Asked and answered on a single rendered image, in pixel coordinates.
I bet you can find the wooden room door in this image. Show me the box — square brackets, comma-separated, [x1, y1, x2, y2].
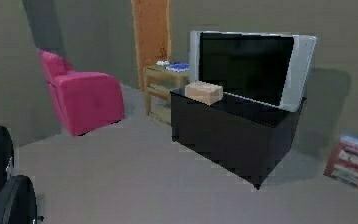
[131, 0, 173, 92]

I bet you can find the square wooden table with shelves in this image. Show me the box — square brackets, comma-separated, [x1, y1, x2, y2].
[143, 63, 190, 126]

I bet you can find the tan cardboard box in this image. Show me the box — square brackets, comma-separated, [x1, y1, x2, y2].
[184, 80, 224, 106]

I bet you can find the pink armchair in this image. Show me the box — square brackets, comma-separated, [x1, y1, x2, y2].
[36, 48, 126, 137]

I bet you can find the red bookshelf with books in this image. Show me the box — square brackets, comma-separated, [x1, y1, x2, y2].
[323, 134, 358, 194]

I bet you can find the grey television set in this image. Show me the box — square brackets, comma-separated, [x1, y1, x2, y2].
[188, 30, 318, 113]

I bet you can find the black television stand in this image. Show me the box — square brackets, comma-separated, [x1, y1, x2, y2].
[170, 88, 307, 190]

